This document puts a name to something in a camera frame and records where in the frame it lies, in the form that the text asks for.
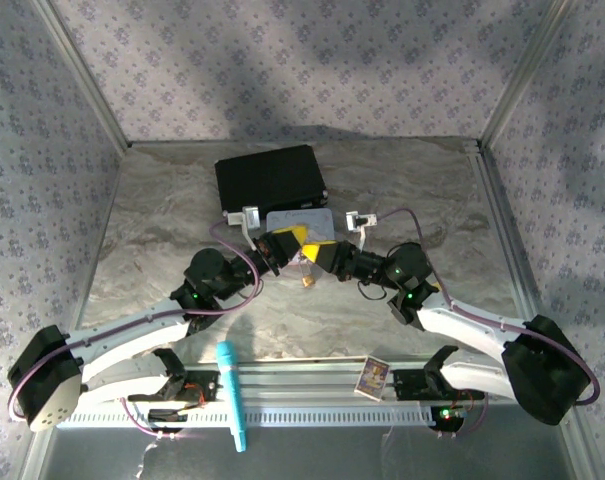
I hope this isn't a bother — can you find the turquoise marker pen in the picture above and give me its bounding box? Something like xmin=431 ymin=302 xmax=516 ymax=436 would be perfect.
xmin=216 ymin=341 xmax=250 ymax=454

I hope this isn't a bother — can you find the brass padlock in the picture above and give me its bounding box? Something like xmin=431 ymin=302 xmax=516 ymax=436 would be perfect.
xmin=297 ymin=257 xmax=319 ymax=291

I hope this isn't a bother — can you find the grey metal sheet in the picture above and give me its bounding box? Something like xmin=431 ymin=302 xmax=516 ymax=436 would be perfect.
xmin=20 ymin=427 xmax=599 ymax=480

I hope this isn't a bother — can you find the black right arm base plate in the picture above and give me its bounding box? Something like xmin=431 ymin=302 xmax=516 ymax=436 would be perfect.
xmin=391 ymin=368 xmax=484 ymax=404

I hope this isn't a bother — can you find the aluminium table side rail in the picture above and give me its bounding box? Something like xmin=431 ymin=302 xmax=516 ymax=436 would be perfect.
xmin=463 ymin=141 xmax=549 ymax=324

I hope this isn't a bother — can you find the aluminium frame post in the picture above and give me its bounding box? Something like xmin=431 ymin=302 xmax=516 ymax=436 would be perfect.
xmin=480 ymin=0 xmax=579 ymax=147

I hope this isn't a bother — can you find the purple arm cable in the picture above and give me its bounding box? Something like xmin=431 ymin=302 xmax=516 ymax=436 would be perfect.
xmin=375 ymin=206 xmax=602 ymax=407
xmin=6 ymin=212 xmax=263 ymax=422

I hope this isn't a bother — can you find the black right controller board with LEDs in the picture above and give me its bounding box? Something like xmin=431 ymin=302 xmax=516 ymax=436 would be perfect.
xmin=428 ymin=405 xmax=467 ymax=433

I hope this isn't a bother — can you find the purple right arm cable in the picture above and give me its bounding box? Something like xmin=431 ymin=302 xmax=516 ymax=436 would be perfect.
xmin=375 ymin=206 xmax=602 ymax=407

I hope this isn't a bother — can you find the aluminium rail beam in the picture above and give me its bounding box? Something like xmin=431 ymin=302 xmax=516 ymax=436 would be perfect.
xmin=56 ymin=356 xmax=514 ymax=407

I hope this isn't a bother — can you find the small printed card box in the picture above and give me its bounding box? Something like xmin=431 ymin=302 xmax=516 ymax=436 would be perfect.
xmin=354 ymin=355 xmax=394 ymax=402

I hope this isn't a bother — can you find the black left controller board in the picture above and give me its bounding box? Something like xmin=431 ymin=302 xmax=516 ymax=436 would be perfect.
xmin=146 ymin=408 xmax=190 ymax=435

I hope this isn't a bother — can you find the black rectangular case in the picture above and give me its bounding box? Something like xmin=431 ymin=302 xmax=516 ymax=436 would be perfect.
xmin=213 ymin=144 xmax=332 ymax=217

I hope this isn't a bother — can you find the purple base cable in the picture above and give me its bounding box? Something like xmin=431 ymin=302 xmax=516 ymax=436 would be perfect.
xmin=120 ymin=396 xmax=184 ymax=442
xmin=434 ymin=393 xmax=490 ymax=442

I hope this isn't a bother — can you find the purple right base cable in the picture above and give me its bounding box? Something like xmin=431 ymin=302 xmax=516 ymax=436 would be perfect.
xmin=434 ymin=393 xmax=490 ymax=442

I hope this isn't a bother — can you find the white slotted cable duct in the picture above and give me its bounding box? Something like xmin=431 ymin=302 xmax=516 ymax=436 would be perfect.
xmin=55 ymin=406 xmax=436 ymax=430

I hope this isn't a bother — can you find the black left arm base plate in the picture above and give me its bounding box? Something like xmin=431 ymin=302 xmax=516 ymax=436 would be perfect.
xmin=126 ymin=369 xmax=222 ymax=407

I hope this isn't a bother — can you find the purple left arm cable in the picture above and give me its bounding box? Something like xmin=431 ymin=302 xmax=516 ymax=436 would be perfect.
xmin=6 ymin=212 xmax=263 ymax=422

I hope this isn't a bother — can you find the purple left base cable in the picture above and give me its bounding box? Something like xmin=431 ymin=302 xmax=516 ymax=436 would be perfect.
xmin=120 ymin=396 xmax=184 ymax=442

